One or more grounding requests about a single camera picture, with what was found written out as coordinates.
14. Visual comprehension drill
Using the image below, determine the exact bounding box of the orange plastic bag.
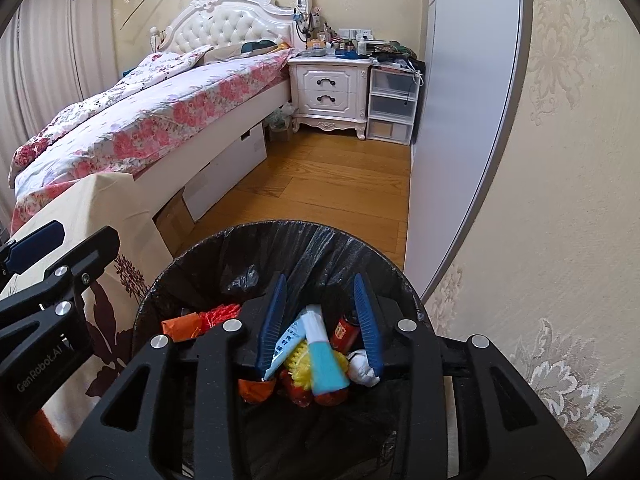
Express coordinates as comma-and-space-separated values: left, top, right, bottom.
238, 378, 277, 404

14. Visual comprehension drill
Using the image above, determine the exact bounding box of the yellow foam fruit net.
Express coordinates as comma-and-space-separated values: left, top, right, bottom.
282, 339, 348, 386

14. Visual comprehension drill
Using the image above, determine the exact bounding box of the orange paper packet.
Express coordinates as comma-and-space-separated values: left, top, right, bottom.
161, 312, 202, 343

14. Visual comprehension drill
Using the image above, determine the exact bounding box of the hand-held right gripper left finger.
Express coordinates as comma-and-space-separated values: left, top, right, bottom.
52, 272, 290, 480

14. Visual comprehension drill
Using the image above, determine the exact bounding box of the floral pink quilt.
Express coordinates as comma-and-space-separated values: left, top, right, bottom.
9, 45, 215, 186

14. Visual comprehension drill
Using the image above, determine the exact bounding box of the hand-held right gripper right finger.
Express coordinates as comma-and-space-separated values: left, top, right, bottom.
352, 272, 588, 480

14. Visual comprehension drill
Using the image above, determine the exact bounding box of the white tissue ball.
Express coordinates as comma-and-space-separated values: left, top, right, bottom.
346, 351, 382, 387

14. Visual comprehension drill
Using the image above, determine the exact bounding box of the pile of small bedside items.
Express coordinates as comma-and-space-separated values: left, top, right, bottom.
292, 0, 426, 68

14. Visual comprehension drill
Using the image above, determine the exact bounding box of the pillow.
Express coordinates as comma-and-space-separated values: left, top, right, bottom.
205, 40, 293, 63

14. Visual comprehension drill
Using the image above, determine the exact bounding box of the white cardboard box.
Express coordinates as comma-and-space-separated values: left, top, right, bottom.
182, 122, 268, 223

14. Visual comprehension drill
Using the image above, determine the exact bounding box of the brown cardboard carton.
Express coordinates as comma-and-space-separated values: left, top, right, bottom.
152, 190, 196, 256

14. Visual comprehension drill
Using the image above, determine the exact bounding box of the white printed toothpaste tube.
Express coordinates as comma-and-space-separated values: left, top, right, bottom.
264, 305, 321, 381

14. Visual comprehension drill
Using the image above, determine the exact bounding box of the white tufted headboard bed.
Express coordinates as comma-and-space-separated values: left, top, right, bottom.
7, 0, 301, 236

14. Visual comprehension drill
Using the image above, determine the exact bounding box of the beige pleated curtain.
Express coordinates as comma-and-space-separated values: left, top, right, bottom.
0, 0, 121, 221

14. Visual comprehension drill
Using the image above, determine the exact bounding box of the clear plastic drawer unit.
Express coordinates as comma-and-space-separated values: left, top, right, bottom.
365, 66, 420, 146

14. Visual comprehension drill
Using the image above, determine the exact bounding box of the black bagged trash bin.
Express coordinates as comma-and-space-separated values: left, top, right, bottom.
131, 219, 431, 480

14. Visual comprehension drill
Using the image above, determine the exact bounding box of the floral cream tablecloth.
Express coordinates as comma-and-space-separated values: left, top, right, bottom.
0, 174, 173, 441

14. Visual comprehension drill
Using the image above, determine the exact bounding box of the clear plastic bag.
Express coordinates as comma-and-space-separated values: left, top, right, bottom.
265, 105, 296, 143

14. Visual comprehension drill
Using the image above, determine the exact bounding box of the red foam fruit net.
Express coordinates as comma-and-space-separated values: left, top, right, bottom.
199, 302, 243, 335

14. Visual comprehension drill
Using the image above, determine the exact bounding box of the white carved nightstand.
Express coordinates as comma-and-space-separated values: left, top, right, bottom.
287, 55, 373, 141

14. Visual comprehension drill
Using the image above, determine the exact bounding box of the red bottle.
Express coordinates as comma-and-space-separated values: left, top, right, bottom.
329, 310, 365, 352

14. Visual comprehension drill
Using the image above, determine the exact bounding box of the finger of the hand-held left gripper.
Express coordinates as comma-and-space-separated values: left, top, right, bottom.
30, 226, 122, 318
0, 220, 67, 281

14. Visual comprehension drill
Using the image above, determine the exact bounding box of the teal tube with white cap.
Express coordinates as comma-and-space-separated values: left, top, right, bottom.
302, 310, 352, 395

